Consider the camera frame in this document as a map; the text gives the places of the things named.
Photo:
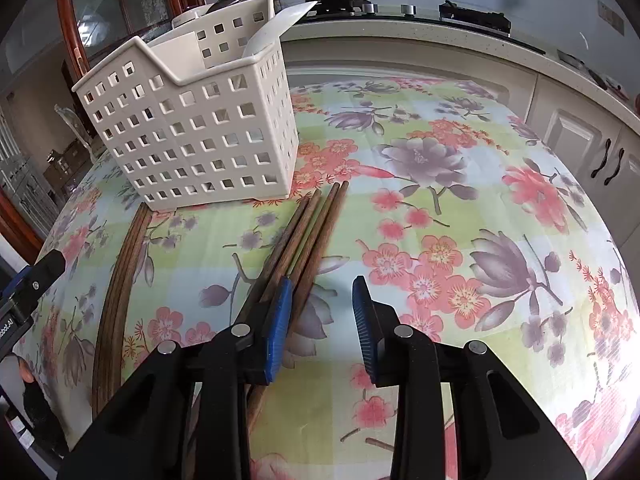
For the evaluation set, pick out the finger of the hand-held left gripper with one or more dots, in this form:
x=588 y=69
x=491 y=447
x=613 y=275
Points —
x=47 y=267

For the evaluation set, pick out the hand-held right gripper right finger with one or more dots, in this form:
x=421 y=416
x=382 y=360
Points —
x=364 y=332

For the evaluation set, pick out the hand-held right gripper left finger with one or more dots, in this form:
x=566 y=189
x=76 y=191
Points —
x=277 y=332

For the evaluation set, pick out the brown wooden chopstick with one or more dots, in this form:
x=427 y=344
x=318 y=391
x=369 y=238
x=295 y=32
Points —
x=107 y=320
x=295 y=245
x=315 y=230
x=327 y=235
x=280 y=250
x=124 y=305

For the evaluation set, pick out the white perforated plastic basket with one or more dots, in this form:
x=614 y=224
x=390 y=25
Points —
x=200 y=125

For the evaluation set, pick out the floral tablecloth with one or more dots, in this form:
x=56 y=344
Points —
x=450 y=270

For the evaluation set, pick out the ornate white dining chair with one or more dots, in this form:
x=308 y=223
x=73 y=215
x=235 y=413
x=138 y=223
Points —
x=72 y=127

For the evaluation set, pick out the red wooden sliding door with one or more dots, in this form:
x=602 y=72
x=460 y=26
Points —
x=67 y=20

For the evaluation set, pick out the white electric cooker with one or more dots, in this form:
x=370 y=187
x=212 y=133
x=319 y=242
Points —
x=192 y=16

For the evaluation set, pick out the black glass gas hob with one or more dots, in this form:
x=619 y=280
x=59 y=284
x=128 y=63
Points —
x=425 y=15

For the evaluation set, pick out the silver rice cooker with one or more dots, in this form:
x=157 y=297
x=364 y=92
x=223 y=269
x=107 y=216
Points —
x=245 y=0

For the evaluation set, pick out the bronze single wall socket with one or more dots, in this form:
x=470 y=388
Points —
x=611 y=17

